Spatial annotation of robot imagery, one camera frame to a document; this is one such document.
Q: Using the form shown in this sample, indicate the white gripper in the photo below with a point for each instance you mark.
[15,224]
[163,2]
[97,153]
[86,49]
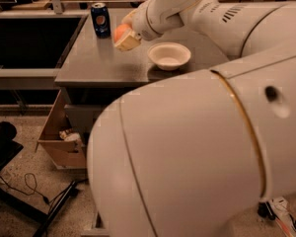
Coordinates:
[144,23]

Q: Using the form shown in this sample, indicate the orange fruit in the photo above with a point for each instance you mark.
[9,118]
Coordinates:
[121,32]

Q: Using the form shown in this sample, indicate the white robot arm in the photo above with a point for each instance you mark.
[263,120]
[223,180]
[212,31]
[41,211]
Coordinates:
[180,157]

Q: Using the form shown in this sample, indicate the grey drawer cabinet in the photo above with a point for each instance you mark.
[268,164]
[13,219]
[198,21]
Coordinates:
[96,73]

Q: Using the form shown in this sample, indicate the grey top drawer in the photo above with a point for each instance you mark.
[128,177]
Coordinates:
[82,117]

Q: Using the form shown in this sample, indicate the grey drawer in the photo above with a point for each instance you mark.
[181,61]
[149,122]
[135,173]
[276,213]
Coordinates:
[82,117]
[97,229]

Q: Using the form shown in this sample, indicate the grey bottom drawer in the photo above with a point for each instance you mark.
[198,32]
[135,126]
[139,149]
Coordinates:
[97,229]

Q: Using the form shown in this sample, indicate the blue soda can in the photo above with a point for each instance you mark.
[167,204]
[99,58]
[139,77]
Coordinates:
[101,20]

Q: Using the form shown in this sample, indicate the white paper bowl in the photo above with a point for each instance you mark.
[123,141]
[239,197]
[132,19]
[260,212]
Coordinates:
[169,56]

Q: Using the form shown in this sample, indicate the crumpled paper in box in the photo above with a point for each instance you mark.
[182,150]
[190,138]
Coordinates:
[69,135]

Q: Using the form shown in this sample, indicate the cardboard box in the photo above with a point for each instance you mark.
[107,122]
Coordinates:
[63,154]

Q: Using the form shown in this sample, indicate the black chair base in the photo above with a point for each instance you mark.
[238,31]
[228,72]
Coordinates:
[9,148]

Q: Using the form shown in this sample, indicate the black floor stand leg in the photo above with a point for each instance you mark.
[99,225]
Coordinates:
[56,208]

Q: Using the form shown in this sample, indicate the white sneaker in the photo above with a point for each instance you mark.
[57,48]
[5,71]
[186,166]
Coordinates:
[283,217]

